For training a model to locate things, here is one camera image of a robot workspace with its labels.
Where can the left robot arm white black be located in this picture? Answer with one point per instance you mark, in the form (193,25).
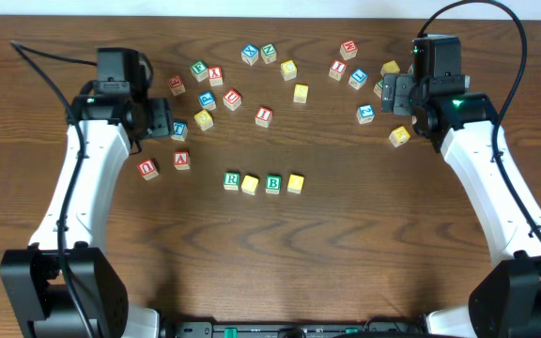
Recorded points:
(61,284)

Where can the red Y block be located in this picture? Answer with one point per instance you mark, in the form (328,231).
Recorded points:
(215,76)

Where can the green R block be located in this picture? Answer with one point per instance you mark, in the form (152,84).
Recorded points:
(232,181)

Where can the red H block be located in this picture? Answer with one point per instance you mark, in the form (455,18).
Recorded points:
(348,49)

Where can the blue T block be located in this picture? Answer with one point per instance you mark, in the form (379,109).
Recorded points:
(180,131)

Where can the yellow O block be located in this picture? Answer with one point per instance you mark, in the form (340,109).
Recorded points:
(249,184)
(295,183)

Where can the blue P block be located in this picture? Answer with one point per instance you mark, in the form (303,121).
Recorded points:
(207,101)

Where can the blue L block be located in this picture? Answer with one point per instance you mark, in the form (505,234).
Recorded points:
(358,78)

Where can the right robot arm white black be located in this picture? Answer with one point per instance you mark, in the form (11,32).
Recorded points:
(462,127)

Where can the green F block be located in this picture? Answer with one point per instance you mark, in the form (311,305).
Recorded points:
(199,70)

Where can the yellow block left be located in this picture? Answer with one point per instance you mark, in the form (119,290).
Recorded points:
(204,120)

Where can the green N block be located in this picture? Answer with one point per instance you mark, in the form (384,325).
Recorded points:
(268,53)

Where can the green Z block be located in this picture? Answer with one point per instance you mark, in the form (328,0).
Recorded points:
(378,88)

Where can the yellow K block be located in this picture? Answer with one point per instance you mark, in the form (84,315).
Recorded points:
(399,136)

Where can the red A block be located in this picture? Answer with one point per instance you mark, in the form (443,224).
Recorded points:
(182,160)

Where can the red E block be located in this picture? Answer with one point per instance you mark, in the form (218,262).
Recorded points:
(176,85)

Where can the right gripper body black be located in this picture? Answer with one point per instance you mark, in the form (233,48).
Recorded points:
(394,94)

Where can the yellow C block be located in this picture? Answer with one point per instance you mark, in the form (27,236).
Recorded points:
(289,70)

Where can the red I block centre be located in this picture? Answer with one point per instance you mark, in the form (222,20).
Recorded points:
(263,117)

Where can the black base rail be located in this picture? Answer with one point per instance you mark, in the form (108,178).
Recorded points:
(372,328)

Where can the yellow block top right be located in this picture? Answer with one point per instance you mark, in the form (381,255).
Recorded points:
(390,67)

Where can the red I block right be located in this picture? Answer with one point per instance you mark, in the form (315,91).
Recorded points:
(337,70)

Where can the green B block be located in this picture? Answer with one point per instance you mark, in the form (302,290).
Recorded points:
(273,184)

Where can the red u block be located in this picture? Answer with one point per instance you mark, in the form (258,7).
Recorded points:
(232,99)
(148,169)

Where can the blue 2 block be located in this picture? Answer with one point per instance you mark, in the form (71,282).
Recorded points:
(365,114)

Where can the yellow S block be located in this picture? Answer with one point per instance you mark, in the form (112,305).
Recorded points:
(300,94)

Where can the blue X block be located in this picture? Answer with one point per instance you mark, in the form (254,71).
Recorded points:
(249,54)

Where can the red i block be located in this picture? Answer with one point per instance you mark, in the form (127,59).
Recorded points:
(263,117)
(337,70)

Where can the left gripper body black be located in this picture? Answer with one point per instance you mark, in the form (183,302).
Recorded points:
(161,117)

